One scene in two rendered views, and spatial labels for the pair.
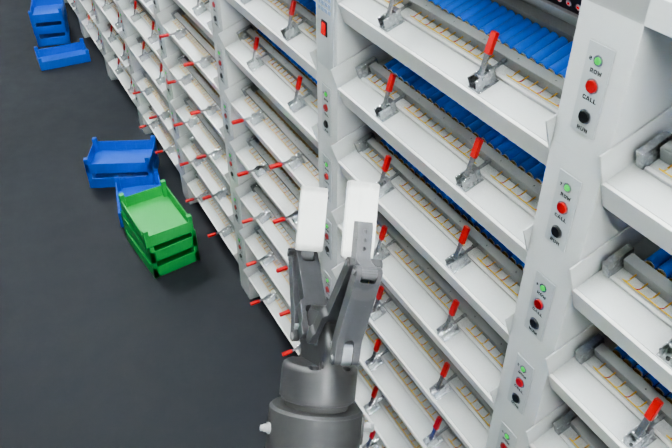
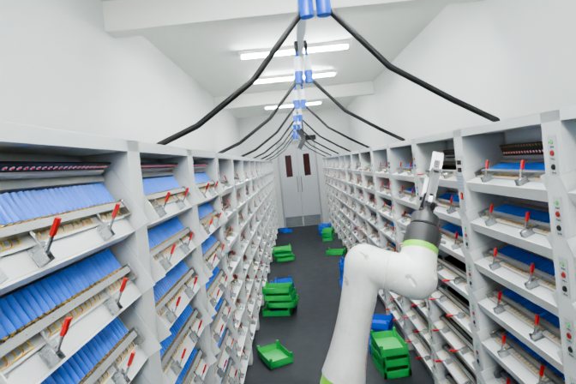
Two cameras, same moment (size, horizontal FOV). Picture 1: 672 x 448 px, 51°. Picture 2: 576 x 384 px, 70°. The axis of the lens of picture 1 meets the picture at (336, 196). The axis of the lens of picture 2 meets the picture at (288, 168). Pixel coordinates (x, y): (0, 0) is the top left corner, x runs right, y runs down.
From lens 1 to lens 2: 0.83 m
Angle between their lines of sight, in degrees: 45
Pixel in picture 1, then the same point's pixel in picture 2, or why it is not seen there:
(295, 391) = (414, 218)
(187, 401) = not seen: outside the picture
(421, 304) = (522, 328)
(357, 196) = (435, 155)
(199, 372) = not seen: outside the picture
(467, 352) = (548, 345)
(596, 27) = (547, 130)
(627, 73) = (561, 141)
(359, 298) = (434, 177)
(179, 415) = not seen: outside the picture
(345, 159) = (477, 261)
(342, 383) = (430, 215)
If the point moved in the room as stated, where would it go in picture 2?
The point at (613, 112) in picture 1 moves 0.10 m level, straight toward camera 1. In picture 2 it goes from (561, 159) to (547, 161)
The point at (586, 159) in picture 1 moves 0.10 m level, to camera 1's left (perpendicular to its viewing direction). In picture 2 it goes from (559, 185) to (521, 187)
